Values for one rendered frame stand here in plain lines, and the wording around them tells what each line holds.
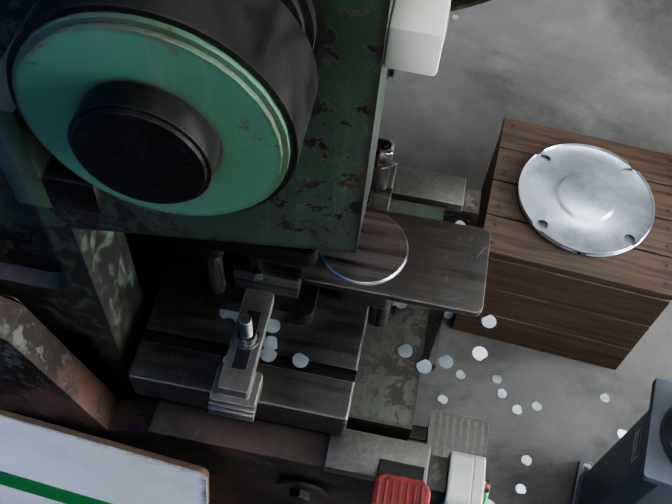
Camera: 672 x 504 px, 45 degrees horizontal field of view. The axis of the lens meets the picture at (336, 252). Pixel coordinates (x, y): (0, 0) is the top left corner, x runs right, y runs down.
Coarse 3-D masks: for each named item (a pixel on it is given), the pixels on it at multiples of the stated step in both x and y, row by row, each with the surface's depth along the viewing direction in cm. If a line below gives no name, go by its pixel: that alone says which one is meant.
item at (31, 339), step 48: (0, 336) 96; (48, 336) 103; (0, 384) 109; (48, 384) 105; (96, 384) 114; (96, 432) 118; (144, 432) 114; (192, 432) 114; (240, 432) 114; (288, 432) 114; (240, 480) 126; (288, 480) 119; (336, 480) 115; (432, 480) 112
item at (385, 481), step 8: (376, 480) 97; (384, 480) 97; (392, 480) 97; (400, 480) 97; (408, 480) 97; (416, 480) 97; (376, 488) 97; (384, 488) 97; (392, 488) 97; (400, 488) 97; (408, 488) 97; (416, 488) 97; (424, 488) 97; (376, 496) 96; (384, 496) 96; (392, 496) 96; (400, 496) 96; (408, 496) 96; (416, 496) 96; (424, 496) 96
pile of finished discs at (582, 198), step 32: (544, 160) 179; (576, 160) 179; (608, 160) 179; (544, 192) 173; (576, 192) 173; (608, 192) 173; (640, 192) 175; (544, 224) 170; (576, 224) 169; (608, 224) 170; (640, 224) 170
